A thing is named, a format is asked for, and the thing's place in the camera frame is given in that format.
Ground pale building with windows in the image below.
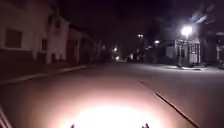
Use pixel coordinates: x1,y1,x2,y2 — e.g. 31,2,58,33
0,0,101,73

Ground street lamp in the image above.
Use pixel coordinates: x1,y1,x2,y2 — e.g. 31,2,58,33
177,25,194,68

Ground building with metal gate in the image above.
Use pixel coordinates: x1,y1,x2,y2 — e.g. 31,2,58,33
164,31,224,68

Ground dark asphalt road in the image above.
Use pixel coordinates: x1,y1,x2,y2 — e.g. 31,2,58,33
0,61,224,128

